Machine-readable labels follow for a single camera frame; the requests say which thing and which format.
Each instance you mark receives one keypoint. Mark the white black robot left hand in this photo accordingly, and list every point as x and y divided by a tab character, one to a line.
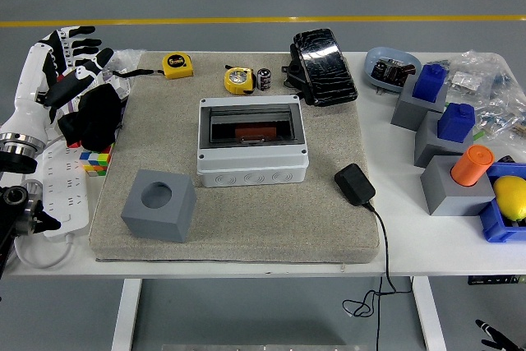
29	92

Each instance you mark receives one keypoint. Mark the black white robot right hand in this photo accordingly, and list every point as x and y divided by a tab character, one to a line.
503	340

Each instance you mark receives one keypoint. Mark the smoky transparent box lid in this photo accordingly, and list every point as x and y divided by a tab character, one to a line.
246	114

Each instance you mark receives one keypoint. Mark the orange cylinder battery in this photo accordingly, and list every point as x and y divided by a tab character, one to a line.
255	131
472	166

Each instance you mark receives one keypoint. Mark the grey plastic junction box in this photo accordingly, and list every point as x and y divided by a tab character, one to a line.
255	162

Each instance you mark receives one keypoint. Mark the blue block battery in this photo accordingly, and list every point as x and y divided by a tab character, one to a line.
455	121
429	81

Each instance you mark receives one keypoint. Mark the black table control panel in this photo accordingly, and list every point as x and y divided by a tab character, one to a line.
493	280

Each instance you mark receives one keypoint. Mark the black cloth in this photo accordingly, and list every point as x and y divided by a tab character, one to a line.
94	116

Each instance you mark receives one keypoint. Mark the white table leg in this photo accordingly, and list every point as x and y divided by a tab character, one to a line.
125	318
429	318

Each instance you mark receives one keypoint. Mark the white purple product package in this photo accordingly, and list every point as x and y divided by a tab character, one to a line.
119	88

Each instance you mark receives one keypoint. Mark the colourful puzzle cube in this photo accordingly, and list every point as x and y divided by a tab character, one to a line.
96	160

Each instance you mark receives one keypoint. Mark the clear plastic bag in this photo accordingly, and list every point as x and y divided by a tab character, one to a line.
123	59

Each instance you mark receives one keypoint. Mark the white power strip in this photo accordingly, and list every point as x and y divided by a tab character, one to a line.
65	186

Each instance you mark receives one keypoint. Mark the blue plastic bin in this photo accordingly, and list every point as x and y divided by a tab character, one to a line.
497	227

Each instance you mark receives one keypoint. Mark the yellow lemon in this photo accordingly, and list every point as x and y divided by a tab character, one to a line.
509	197

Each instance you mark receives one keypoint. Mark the grey holder block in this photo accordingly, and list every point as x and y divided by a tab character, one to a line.
431	145
452	199
407	108

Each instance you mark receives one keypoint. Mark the grey block with round hole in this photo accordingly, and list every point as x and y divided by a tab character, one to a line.
160	219

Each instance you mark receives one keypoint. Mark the black power adapter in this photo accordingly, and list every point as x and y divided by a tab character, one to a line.
354	183

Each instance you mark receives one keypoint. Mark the small black capacitor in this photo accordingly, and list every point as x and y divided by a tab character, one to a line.
264	79

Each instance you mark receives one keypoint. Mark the grey-brown fabric mat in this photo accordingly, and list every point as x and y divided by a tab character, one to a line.
246	219

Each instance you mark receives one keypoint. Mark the clear bags of small parts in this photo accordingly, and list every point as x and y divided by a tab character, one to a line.
485	88

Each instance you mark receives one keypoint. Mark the dark electronic parts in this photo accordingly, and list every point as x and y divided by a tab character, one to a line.
390	70

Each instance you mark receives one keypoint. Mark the glossy black cracked case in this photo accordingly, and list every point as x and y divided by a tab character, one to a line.
324	67

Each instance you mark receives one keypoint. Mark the blue-grey bowl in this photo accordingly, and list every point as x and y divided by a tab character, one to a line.
376	59

